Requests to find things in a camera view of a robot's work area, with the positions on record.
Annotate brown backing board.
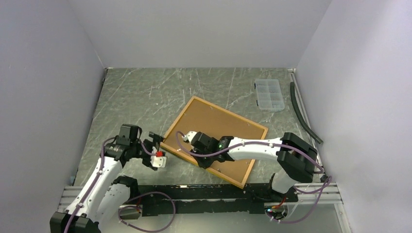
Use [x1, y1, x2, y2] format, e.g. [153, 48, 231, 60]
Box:
[164, 99, 265, 185]

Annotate yellow picture frame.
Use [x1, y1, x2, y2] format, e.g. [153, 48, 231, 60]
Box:
[160, 95, 269, 190]

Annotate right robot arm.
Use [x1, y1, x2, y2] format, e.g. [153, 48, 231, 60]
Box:
[182, 131, 321, 201]

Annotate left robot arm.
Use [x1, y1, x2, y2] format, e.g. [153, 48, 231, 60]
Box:
[50, 124, 166, 233]

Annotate clear plastic organizer box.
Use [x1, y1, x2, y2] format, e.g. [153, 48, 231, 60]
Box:
[254, 79, 285, 112]

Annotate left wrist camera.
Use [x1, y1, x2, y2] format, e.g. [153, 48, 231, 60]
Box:
[150, 151, 167, 168]

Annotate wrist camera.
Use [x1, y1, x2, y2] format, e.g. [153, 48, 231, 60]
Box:
[150, 151, 167, 168]
[182, 131, 201, 146]

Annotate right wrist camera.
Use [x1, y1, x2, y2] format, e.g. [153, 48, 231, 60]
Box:
[182, 131, 201, 146]

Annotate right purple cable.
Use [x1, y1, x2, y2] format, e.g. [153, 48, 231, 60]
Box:
[175, 130, 333, 225]

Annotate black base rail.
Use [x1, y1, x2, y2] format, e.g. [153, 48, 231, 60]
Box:
[130, 183, 298, 216]

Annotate black hose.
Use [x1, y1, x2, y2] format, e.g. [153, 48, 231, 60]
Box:
[290, 81, 324, 144]

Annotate aluminium extrusion frame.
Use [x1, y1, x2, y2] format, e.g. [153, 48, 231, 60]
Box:
[51, 183, 351, 233]

